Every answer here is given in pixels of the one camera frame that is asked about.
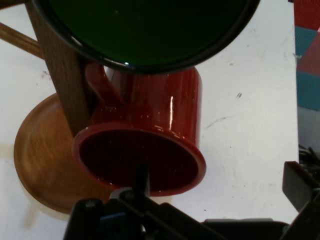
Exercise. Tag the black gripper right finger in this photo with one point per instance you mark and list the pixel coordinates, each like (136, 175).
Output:
(305, 190)

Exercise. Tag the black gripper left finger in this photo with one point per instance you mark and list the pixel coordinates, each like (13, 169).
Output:
(143, 180)

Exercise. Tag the red enamel mug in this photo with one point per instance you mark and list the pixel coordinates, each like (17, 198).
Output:
(162, 100)

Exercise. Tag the wooden mug tree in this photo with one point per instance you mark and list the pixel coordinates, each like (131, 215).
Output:
(50, 150)

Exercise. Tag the teal foam building block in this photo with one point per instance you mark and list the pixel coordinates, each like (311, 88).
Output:
(303, 40)
(308, 91)

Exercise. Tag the red foam building block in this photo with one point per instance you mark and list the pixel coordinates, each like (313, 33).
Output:
(307, 12)
(311, 60)

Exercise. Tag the green enamel mug white lettering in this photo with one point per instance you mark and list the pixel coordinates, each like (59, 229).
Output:
(150, 25)

